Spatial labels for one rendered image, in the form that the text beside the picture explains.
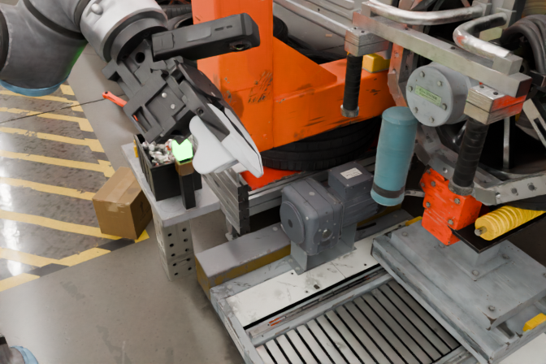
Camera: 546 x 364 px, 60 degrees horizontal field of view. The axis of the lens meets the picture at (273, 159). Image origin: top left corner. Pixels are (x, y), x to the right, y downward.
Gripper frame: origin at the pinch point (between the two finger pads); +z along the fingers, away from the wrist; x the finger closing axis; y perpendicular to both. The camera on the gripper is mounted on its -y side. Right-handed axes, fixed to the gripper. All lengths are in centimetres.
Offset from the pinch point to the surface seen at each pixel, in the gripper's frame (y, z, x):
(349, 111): -9, -7, -63
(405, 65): -27, -10, -84
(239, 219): 45, -11, -107
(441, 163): -17, 16, -79
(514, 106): -31, 14, -39
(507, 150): -30, 23, -77
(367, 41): -22, -15, -55
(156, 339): 82, 4, -83
